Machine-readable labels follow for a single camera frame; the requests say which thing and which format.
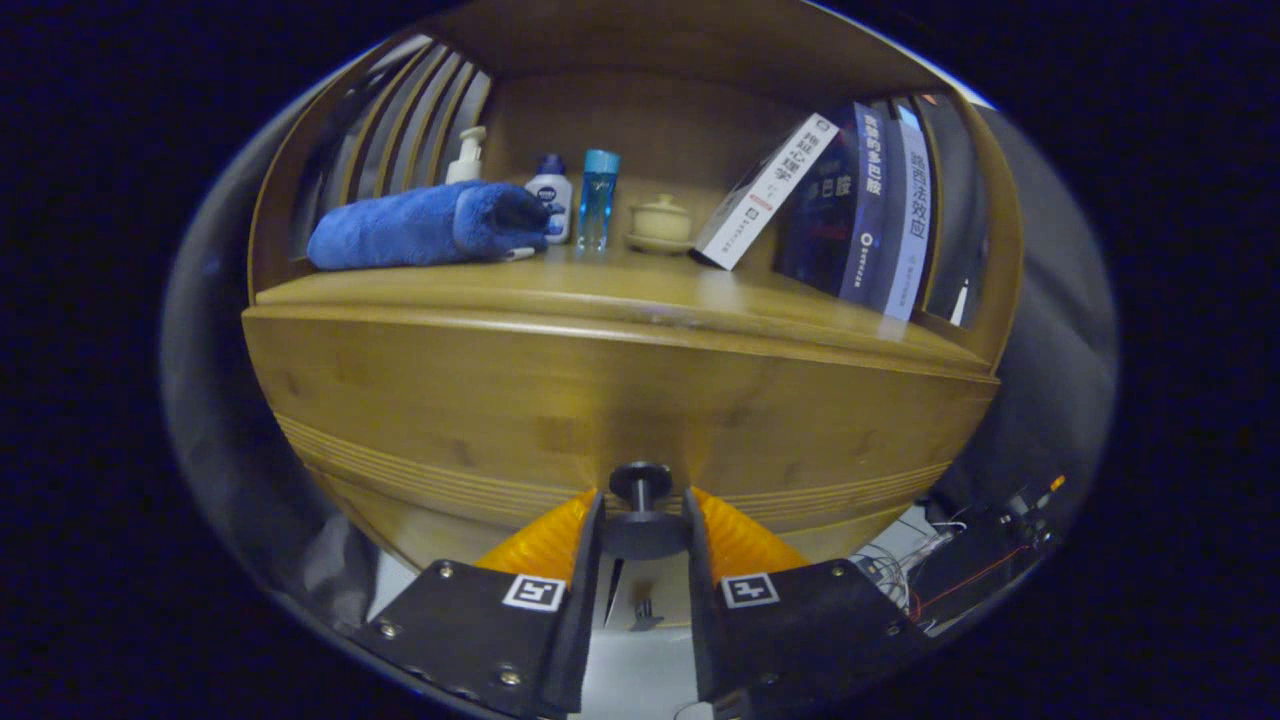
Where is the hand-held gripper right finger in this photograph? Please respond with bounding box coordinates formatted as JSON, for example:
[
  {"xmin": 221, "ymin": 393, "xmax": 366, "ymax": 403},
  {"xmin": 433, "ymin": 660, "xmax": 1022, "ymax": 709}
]
[{"xmin": 682, "ymin": 487, "xmax": 936, "ymax": 706}]

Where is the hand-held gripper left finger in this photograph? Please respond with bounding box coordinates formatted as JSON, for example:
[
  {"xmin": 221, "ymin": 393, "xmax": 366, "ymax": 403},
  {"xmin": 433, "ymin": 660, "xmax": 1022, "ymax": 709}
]
[{"xmin": 350, "ymin": 488, "xmax": 608, "ymax": 719}]

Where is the black drawer knob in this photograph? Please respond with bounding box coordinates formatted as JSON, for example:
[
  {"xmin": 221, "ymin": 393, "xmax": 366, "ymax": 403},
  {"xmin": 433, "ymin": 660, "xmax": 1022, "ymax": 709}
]
[{"xmin": 600, "ymin": 461, "xmax": 693, "ymax": 561}]

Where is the wooden drawer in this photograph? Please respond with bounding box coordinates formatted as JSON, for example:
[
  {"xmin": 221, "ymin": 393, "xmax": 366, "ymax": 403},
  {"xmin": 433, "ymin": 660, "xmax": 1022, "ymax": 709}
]
[{"xmin": 243, "ymin": 305, "xmax": 1001, "ymax": 566}]

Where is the wooden cabinet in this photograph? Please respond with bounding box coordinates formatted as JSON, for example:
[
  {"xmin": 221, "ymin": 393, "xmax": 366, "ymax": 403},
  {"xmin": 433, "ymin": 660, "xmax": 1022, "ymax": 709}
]
[{"xmin": 243, "ymin": 0, "xmax": 1026, "ymax": 641}]

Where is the black device with orange part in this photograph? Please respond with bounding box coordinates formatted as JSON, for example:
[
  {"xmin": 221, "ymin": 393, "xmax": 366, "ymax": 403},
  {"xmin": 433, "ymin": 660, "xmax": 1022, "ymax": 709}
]
[{"xmin": 905, "ymin": 473, "xmax": 1069, "ymax": 631}]

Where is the beige lidded teacup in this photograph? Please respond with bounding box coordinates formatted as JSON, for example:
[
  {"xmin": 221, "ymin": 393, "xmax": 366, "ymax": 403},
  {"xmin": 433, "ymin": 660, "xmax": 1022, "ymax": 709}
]
[{"xmin": 627, "ymin": 194, "xmax": 695, "ymax": 255}]

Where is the clear blue bottle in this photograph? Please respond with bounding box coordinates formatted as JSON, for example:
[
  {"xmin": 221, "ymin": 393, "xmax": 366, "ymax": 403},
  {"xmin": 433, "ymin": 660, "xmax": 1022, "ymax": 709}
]
[{"xmin": 577, "ymin": 149, "xmax": 621, "ymax": 251}]

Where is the white bottle with blue cap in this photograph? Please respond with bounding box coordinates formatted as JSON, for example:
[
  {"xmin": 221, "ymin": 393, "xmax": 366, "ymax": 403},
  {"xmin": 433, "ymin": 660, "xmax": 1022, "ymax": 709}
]
[{"xmin": 525, "ymin": 153, "xmax": 574, "ymax": 245}]

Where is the blue folded towel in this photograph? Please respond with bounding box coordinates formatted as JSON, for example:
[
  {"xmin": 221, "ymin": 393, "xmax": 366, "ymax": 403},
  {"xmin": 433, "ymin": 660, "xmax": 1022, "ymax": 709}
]
[{"xmin": 306, "ymin": 180, "xmax": 551, "ymax": 272}]

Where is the dark blue book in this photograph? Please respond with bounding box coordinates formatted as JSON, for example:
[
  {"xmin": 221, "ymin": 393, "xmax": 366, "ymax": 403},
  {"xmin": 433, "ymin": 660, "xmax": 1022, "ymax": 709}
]
[{"xmin": 775, "ymin": 100, "xmax": 891, "ymax": 306}]

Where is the white book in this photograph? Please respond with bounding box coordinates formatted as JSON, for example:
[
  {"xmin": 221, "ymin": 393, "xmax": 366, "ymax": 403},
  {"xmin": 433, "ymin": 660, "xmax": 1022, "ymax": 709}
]
[{"xmin": 692, "ymin": 112, "xmax": 841, "ymax": 271}]

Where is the pale lavender book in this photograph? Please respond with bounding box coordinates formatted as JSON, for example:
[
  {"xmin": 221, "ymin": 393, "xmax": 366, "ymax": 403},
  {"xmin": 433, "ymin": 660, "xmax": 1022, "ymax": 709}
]
[{"xmin": 882, "ymin": 105, "xmax": 936, "ymax": 323}]

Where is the white pump bottle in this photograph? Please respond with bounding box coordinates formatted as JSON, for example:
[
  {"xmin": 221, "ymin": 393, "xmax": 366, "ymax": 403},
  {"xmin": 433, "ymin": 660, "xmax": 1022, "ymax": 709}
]
[{"xmin": 445, "ymin": 126, "xmax": 489, "ymax": 186}]

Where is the white cable bundle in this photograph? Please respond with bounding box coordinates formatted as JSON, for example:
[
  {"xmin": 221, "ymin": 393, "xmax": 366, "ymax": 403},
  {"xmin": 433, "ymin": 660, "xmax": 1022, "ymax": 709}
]
[{"xmin": 850, "ymin": 510, "xmax": 971, "ymax": 621}]

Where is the red cable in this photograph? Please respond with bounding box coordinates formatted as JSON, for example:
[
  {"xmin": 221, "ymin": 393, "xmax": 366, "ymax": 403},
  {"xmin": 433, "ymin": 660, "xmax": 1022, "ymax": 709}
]
[{"xmin": 905, "ymin": 545, "xmax": 1036, "ymax": 626}]

